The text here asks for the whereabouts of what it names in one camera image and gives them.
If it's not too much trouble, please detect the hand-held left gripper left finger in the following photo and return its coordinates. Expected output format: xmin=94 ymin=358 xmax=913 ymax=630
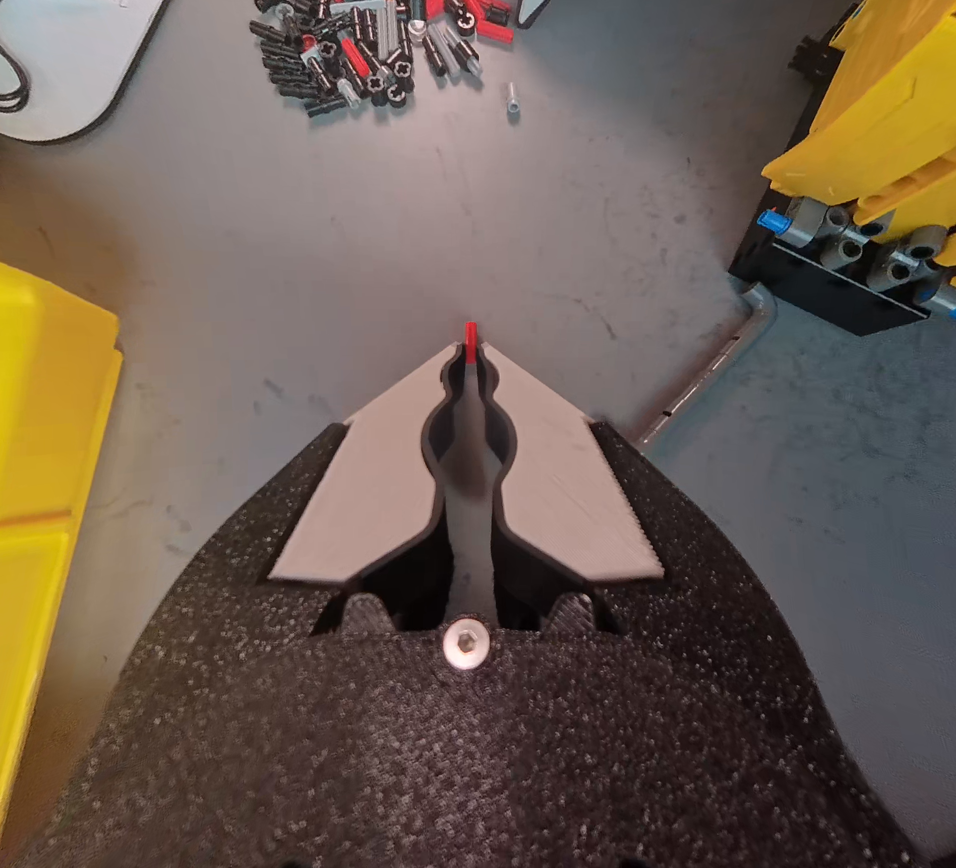
xmin=267 ymin=343 xmax=469 ymax=632

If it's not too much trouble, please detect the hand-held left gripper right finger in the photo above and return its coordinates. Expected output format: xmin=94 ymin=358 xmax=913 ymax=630
xmin=476 ymin=343 xmax=666 ymax=631

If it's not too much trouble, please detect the grey lego handle assembly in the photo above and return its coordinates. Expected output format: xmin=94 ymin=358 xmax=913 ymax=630
xmin=635 ymin=281 xmax=779 ymax=448

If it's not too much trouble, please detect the yellow lego vehicle model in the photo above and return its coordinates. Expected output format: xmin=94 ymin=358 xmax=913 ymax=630
xmin=728 ymin=0 xmax=956 ymax=340

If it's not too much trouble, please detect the pile of red black pins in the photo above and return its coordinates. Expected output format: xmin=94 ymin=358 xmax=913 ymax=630
xmin=248 ymin=0 xmax=518 ymax=120

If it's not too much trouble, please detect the yellow plastic bin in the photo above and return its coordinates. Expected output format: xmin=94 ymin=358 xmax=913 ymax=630
xmin=0 ymin=261 xmax=125 ymax=823

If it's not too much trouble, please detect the white and wooden book stand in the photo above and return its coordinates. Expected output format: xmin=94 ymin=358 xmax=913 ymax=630
xmin=0 ymin=0 xmax=218 ymax=146

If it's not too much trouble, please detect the black cable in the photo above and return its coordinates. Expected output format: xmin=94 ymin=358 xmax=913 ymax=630
xmin=0 ymin=0 xmax=33 ymax=116

